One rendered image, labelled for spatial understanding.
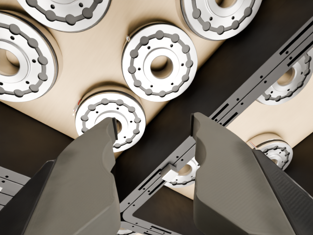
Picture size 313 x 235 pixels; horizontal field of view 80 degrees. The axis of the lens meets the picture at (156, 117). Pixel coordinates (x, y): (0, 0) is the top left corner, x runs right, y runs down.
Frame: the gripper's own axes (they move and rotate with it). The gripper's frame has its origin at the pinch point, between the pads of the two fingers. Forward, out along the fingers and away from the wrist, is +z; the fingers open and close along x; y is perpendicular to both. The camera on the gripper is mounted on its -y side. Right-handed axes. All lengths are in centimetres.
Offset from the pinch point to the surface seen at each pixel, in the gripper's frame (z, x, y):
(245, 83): 8.5, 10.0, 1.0
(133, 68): 14.0, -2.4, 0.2
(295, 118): 21.2, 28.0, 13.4
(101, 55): 16.2, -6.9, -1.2
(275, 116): 20.5, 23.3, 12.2
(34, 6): 12.6, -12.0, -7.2
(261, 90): 8.8, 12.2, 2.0
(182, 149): 7.6, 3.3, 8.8
